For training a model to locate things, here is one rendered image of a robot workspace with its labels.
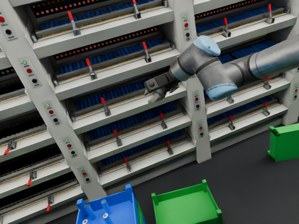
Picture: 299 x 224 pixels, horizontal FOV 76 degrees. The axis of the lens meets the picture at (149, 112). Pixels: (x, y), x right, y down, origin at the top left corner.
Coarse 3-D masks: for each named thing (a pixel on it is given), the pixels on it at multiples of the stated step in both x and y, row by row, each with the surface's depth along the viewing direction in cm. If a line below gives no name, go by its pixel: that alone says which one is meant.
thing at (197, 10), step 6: (192, 0) 85; (198, 0) 88; (204, 0) 87; (210, 0) 87; (216, 0) 88; (222, 0) 89; (228, 0) 90; (234, 0) 92; (240, 0) 93; (198, 6) 87; (204, 6) 88; (210, 6) 89; (216, 6) 90; (222, 6) 91; (198, 12) 89
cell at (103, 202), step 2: (102, 200) 67; (104, 200) 67; (102, 202) 66; (104, 202) 66; (106, 202) 67; (102, 204) 66; (104, 204) 66; (106, 204) 67; (104, 206) 67; (106, 206) 67; (108, 206) 68; (104, 208) 67; (106, 208) 67; (108, 208) 68; (106, 210) 68; (108, 210) 68; (110, 210) 69; (106, 212) 68; (108, 212) 68; (110, 212) 69; (108, 214) 69
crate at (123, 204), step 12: (120, 192) 70; (132, 192) 69; (84, 204) 69; (96, 204) 71; (108, 204) 72; (120, 204) 72; (132, 204) 71; (84, 216) 70; (96, 216) 70; (120, 216) 67; (132, 216) 66
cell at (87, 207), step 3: (87, 204) 67; (87, 207) 66; (90, 207) 67; (87, 210) 66; (90, 210) 67; (90, 213) 67; (93, 213) 68; (90, 216) 68; (93, 216) 68; (93, 219) 69
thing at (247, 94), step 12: (288, 72) 120; (252, 84) 121; (264, 84) 120; (276, 84) 121; (288, 84) 122; (204, 96) 118; (228, 96) 115; (240, 96) 117; (252, 96) 116; (216, 108) 113; (228, 108) 115
